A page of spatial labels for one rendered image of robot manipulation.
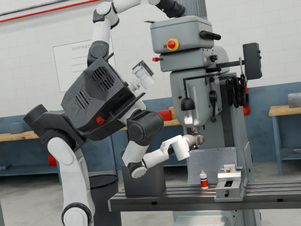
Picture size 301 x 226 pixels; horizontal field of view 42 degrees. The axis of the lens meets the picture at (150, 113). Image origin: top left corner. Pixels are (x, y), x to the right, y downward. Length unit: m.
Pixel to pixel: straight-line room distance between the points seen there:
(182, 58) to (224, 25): 4.37
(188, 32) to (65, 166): 0.88
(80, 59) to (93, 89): 5.56
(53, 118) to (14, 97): 6.28
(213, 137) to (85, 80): 1.15
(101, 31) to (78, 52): 5.26
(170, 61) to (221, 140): 0.74
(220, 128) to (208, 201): 0.57
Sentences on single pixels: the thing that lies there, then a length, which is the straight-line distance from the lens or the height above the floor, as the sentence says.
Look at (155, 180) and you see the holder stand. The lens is 2.31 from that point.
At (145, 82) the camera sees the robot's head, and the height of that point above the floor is 1.59.
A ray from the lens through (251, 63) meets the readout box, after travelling 2.38.
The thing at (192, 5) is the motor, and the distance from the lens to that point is 2.41.
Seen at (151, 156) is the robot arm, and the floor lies 1.23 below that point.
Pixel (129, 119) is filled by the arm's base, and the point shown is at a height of 1.45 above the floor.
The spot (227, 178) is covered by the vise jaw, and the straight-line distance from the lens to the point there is 2.20.
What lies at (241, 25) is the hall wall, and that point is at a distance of 6.42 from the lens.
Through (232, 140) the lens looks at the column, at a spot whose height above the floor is 1.14.
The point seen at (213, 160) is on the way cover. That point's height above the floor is 1.02.
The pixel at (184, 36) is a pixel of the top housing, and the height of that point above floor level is 1.79.
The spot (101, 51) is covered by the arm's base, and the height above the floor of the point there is 1.77.
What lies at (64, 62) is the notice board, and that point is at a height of 2.06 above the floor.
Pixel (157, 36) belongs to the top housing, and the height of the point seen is 1.81.
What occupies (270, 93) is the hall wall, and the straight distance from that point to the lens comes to 6.39.
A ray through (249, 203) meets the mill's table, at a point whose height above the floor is 0.89.
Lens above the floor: 1.63
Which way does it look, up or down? 6 degrees down
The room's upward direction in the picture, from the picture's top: 8 degrees counter-clockwise
